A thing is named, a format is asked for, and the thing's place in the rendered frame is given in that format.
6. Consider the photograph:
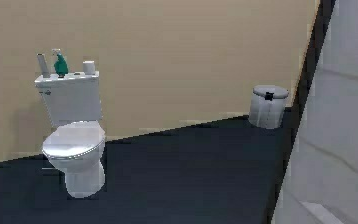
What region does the green spray bottle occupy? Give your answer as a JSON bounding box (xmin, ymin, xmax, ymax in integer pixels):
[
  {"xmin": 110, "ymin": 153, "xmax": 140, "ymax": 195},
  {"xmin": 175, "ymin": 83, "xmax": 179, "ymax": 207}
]
[{"xmin": 51, "ymin": 48, "xmax": 70, "ymax": 78}]

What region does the grey cylinder tube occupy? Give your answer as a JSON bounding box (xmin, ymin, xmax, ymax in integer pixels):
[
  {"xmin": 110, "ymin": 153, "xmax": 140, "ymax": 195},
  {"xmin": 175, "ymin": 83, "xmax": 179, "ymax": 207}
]
[{"xmin": 36, "ymin": 52, "xmax": 52, "ymax": 79}]

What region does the grey lidded bin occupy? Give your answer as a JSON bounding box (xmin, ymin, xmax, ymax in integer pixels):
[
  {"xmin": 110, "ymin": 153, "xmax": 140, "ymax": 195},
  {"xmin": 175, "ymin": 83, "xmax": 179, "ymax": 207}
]
[{"xmin": 248, "ymin": 84, "xmax": 290, "ymax": 130}]

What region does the white room door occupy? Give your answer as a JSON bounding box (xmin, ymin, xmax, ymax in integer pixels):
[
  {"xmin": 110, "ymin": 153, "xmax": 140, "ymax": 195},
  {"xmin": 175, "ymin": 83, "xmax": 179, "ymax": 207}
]
[{"xmin": 271, "ymin": 0, "xmax": 358, "ymax": 224}]

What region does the white toilet paper roll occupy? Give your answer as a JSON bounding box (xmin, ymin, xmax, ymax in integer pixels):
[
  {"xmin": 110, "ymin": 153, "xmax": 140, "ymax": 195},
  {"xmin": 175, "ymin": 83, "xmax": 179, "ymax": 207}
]
[{"xmin": 82, "ymin": 60, "xmax": 97, "ymax": 76}]

